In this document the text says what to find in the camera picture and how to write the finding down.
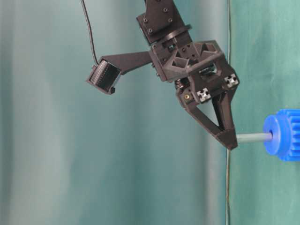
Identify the black 3D-printed gripper body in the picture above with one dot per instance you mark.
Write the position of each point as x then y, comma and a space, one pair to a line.
199, 68

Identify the small blue plastic gear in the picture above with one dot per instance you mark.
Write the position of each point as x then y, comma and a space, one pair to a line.
285, 129

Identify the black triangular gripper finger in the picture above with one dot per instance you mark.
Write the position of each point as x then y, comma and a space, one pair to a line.
224, 131

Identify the grey metal shaft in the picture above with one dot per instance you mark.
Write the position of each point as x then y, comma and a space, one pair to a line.
254, 137

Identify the green backdrop curtain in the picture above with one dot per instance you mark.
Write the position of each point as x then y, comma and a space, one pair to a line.
72, 155

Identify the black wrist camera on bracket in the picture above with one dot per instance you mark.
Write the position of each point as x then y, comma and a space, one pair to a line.
105, 75

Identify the green mat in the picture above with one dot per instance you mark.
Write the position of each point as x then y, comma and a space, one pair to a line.
265, 53

